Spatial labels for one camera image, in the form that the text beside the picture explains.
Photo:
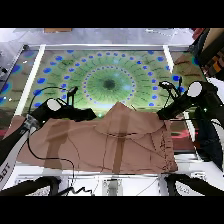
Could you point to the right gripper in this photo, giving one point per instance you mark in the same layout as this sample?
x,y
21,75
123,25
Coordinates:
x,y
171,109

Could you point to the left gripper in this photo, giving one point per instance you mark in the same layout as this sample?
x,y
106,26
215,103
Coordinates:
x,y
80,115

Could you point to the brown garment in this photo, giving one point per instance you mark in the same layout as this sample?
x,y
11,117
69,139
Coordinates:
x,y
136,150

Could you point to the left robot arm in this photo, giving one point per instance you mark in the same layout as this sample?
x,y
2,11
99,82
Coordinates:
x,y
13,146

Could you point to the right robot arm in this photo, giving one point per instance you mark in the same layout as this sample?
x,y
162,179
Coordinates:
x,y
213,96

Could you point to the silver frame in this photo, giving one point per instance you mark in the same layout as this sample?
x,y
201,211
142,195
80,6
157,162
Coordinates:
x,y
113,186

